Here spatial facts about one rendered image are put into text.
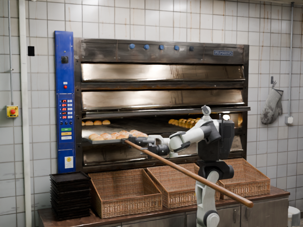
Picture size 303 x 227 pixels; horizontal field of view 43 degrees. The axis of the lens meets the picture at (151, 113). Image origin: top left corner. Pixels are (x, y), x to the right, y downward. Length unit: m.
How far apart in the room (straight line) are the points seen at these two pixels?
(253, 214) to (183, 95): 1.36
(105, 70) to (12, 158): 1.13
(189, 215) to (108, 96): 1.32
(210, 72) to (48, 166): 1.90
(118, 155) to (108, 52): 0.99
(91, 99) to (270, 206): 2.05
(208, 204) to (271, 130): 1.75
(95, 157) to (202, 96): 1.29
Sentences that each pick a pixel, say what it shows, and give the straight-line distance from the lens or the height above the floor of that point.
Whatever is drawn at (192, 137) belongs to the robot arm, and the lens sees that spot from 2.72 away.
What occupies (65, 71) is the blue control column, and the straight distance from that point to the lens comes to 3.49.
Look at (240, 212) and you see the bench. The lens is 3.87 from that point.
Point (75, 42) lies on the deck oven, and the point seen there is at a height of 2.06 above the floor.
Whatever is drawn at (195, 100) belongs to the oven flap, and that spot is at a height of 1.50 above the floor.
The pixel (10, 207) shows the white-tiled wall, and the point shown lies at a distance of 3.64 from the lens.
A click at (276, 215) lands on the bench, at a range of 4.17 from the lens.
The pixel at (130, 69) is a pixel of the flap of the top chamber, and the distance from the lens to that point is 3.70.
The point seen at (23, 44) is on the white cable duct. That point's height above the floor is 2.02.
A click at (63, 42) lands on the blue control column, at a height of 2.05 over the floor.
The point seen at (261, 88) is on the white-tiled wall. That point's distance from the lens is 4.50.
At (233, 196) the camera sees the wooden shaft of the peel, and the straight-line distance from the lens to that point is 1.93.
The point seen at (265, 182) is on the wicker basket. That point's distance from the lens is 4.04.
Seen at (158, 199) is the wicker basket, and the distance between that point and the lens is 3.42.
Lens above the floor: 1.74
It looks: 5 degrees down
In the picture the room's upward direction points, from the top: straight up
